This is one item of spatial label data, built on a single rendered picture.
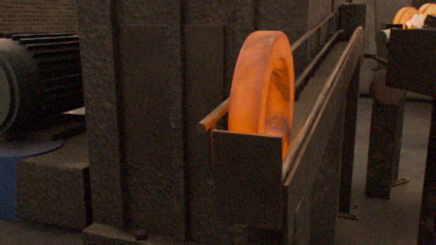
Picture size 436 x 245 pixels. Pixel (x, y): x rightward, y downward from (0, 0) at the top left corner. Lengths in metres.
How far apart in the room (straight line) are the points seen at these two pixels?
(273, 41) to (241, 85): 0.07
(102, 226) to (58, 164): 0.28
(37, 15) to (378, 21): 6.53
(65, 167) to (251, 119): 1.22
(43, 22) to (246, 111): 8.79
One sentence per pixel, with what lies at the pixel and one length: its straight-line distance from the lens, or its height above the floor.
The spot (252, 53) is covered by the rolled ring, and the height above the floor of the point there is 0.71.
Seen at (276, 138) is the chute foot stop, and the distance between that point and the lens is 0.43.
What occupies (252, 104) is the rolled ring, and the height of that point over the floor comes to 0.66.
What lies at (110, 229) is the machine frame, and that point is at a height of 0.07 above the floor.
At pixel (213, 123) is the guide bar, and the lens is 0.48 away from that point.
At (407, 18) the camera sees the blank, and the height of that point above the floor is 0.74.
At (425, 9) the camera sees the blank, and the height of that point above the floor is 0.78.
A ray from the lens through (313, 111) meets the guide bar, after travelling 0.65.
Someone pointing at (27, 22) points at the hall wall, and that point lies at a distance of 8.88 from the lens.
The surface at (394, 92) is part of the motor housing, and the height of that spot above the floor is 0.46.
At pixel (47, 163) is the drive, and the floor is 0.25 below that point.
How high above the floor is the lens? 0.75
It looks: 14 degrees down
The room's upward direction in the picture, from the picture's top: straight up
